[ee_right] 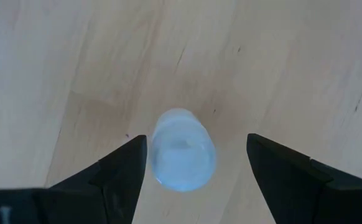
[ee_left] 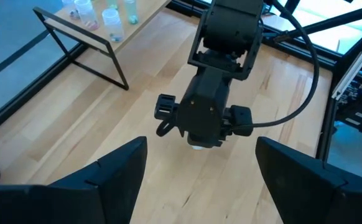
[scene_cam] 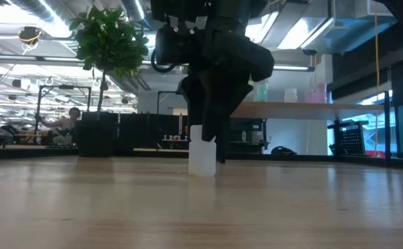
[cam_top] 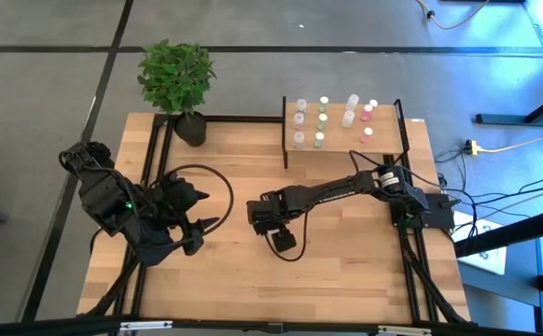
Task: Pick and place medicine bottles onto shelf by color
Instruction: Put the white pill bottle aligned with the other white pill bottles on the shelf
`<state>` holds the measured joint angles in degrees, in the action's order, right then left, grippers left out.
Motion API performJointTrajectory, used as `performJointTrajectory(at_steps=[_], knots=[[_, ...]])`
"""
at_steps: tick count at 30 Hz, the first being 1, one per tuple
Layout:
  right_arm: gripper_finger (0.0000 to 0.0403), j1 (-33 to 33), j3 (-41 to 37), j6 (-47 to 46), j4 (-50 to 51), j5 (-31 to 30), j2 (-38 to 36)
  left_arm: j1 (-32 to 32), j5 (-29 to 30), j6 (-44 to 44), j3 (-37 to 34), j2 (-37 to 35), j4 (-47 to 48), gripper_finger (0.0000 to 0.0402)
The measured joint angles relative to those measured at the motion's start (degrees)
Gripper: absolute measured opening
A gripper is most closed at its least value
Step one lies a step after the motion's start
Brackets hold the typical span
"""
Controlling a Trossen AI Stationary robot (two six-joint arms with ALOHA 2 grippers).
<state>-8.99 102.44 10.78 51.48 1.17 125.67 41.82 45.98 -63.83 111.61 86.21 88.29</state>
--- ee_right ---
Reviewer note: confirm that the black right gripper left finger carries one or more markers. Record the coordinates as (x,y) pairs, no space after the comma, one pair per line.
(118,186)

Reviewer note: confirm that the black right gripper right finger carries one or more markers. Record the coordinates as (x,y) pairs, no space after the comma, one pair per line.
(286,186)

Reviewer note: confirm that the white opaque bottle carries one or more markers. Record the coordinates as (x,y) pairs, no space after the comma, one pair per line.
(182,155)

